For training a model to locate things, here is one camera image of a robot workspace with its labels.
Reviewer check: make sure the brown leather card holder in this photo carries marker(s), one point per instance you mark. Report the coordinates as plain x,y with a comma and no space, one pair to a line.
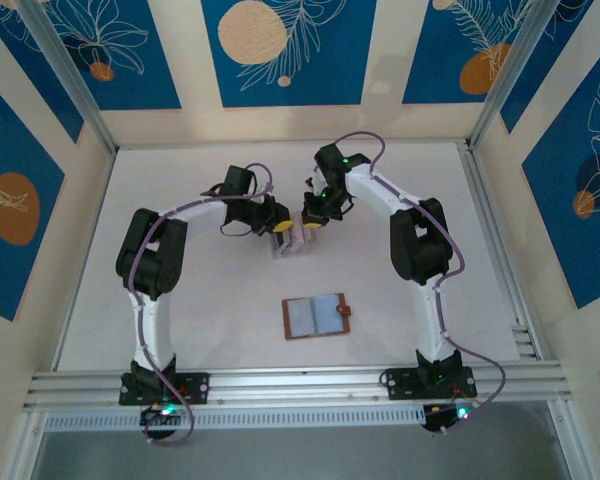
320,317

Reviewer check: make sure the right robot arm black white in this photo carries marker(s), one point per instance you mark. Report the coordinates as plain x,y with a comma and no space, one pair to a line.
420,245

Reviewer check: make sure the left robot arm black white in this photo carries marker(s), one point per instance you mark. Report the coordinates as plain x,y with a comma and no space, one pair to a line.
152,260

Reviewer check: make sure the dark credit card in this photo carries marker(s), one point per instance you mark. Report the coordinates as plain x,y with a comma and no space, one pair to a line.
282,241

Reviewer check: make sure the clear acrylic card stand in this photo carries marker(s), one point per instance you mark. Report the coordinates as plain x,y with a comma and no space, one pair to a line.
300,245

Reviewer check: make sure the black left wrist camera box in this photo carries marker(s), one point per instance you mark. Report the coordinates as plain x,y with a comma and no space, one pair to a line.
239,180

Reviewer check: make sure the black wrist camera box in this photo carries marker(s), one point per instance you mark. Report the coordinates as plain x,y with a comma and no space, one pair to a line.
330,161
239,180

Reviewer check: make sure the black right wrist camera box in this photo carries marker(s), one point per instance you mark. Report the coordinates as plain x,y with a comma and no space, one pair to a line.
330,161

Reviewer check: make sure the aluminium table side rail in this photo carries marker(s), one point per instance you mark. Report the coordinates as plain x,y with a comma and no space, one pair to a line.
485,220

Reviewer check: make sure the aluminium mounting rail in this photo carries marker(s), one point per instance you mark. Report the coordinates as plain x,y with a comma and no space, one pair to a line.
300,387

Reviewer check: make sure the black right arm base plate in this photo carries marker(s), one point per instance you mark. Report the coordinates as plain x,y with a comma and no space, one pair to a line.
400,382

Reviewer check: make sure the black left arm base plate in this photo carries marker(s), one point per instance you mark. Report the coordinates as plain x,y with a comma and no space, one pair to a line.
197,387

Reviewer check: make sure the aluminium frame post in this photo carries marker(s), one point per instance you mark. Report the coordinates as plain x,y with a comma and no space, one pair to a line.
75,85
510,70

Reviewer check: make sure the aluminium frame leg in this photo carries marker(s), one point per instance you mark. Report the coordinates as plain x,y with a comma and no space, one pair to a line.
27,445
570,440

